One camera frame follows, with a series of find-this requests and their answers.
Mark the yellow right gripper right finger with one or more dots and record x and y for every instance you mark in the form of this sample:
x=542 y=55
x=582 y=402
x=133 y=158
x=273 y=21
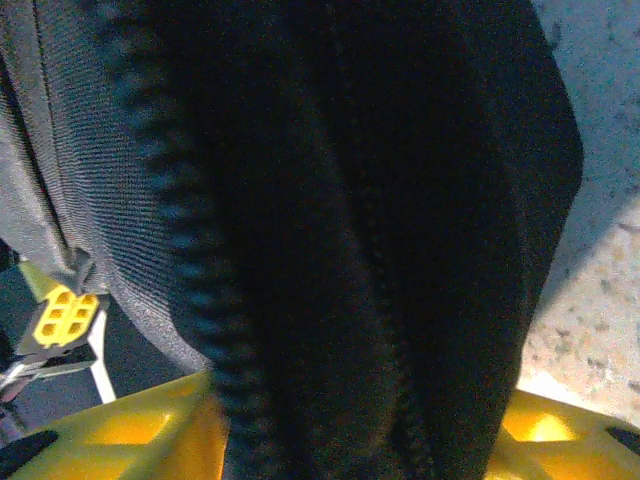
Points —
x=560 y=450

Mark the black backpack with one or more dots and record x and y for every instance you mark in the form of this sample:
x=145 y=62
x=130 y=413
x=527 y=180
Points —
x=350 y=200

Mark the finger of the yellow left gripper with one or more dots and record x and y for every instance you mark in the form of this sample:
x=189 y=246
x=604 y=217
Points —
x=62 y=317

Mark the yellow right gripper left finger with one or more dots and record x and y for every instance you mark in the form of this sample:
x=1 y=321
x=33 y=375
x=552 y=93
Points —
x=125 y=440

